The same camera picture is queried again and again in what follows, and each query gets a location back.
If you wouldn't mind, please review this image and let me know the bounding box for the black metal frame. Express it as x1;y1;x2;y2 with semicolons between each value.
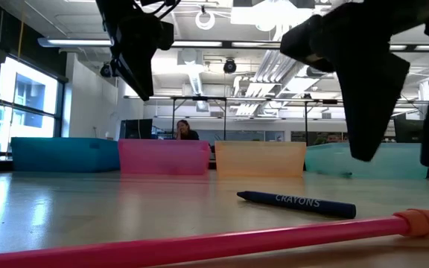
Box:
171;95;228;141
303;99;349;144

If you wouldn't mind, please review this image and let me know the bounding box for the orange plastic bin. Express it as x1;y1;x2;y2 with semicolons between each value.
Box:
214;140;308;178

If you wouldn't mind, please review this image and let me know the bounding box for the black monitor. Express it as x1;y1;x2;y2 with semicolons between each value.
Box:
119;118;153;141
393;118;424;144

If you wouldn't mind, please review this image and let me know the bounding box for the dark blue crayon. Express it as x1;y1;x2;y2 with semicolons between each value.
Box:
235;191;358;220

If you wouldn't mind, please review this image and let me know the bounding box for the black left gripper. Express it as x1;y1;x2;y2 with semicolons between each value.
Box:
101;13;174;102

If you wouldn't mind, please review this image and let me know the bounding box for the teal plastic bin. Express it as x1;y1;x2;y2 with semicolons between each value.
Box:
304;142;428;180

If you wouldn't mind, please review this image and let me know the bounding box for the blue plastic bin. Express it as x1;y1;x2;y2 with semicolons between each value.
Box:
10;136;121;173

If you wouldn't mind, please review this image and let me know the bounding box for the pink plastic bin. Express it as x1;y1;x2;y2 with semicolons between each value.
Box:
118;138;211;176

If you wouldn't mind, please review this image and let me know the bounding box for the white ring fixture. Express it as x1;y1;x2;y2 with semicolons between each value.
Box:
194;9;216;31

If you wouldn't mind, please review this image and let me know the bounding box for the black overhead light beam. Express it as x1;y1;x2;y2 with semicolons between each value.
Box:
37;36;429;52

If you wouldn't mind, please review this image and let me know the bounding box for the large window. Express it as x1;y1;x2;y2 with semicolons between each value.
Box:
0;55;65;159

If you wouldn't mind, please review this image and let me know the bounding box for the pink pencil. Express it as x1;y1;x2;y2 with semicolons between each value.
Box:
0;208;429;268

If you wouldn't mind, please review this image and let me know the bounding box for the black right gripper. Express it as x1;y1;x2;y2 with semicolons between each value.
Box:
279;0;411;163

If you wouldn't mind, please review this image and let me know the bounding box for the black overhead camera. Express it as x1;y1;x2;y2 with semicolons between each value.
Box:
223;58;238;74

